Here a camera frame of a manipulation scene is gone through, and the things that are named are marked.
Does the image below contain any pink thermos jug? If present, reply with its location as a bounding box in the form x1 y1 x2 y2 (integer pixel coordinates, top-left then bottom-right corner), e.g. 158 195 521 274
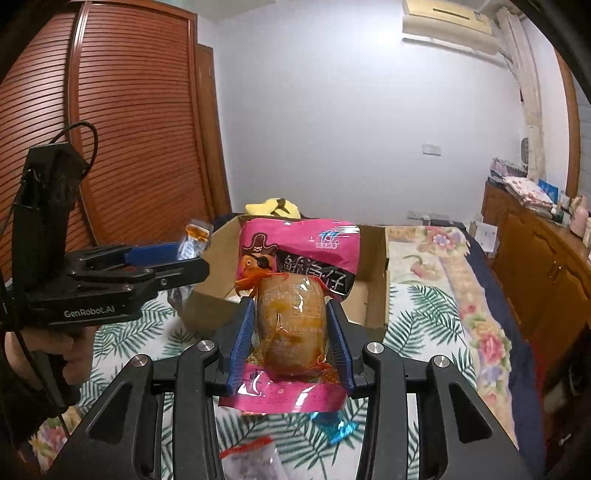
571 195 591 237

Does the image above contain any brown cardboard box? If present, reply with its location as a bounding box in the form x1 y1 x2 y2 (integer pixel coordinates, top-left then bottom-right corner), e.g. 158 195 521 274
178 215 391 330

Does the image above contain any folded purple cloth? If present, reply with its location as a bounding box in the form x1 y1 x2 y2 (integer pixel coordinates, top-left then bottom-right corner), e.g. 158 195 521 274
490 158 527 181

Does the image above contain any clear red-label snack packet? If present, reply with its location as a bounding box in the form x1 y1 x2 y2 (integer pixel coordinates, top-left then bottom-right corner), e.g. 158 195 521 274
219 438 280 480

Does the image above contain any small clear brown snack packet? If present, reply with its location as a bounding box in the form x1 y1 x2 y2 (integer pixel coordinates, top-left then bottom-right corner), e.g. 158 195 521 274
168 220 214 315

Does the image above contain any white blue snack packet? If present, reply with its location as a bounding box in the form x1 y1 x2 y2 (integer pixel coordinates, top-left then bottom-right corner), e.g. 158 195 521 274
310 408 363 441

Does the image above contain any floral blanket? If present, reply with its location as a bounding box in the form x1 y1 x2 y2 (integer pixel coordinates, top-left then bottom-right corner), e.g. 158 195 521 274
385 224 518 448

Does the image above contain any grey window blind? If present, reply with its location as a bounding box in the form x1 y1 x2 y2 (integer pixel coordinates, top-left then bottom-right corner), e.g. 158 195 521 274
573 78 591 195

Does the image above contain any wooden side cabinet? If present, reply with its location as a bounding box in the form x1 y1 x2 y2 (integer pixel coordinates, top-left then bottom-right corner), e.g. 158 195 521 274
482 181 591 342

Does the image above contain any navy blanket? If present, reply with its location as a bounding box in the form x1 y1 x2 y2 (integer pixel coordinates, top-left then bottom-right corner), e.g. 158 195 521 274
462 228 559 462

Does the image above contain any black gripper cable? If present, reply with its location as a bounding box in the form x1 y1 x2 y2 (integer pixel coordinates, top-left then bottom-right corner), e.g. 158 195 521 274
0 121 100 444

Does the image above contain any brown louvered wooden wardrobe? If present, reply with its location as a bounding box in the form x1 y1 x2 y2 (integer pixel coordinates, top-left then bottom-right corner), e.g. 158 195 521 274
0 0 232 259

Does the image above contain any folded floral cloth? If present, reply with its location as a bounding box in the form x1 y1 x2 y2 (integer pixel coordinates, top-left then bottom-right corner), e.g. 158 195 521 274
502 175 555 208

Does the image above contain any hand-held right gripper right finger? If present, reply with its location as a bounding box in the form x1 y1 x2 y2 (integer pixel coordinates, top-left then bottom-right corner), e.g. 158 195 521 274
325 299 548 480

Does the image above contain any beige wall air conditioner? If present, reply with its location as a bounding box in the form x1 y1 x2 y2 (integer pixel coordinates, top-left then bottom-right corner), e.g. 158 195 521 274
402 0 502 54

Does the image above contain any person's left forearm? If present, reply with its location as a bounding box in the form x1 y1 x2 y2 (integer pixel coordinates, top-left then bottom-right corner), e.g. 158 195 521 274
0 364 79 453

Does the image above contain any white paper bag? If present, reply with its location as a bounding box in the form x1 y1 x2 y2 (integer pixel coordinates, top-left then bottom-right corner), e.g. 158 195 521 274
470 220 500 256

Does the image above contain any pink snack packet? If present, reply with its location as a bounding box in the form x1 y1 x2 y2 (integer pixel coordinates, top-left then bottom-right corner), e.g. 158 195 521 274
218 218 362 414

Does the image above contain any yellow plush toy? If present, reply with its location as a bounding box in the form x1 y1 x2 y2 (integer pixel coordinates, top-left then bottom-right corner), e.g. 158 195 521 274
245 198 302 219

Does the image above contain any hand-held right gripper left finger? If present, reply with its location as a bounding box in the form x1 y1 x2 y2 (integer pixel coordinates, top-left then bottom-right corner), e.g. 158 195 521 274
44 298 257 480

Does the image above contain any cream patterned curtain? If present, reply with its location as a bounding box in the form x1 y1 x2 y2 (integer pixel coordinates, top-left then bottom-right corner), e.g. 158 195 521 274
499 7 546 181

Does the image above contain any leaf print bedsheet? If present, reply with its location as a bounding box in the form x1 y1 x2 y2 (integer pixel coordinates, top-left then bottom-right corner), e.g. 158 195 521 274
28 272 462 480

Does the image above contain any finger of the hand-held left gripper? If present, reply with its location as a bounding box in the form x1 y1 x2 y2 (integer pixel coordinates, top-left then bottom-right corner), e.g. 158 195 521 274
65 241 182 273
122 257 211 305

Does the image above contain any person's left hand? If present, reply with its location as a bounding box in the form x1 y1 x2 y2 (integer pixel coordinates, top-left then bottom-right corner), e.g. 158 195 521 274
4 325 96 402

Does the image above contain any wooden window frame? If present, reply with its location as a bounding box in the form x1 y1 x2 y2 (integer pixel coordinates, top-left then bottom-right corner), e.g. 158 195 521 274
554 46 581 199

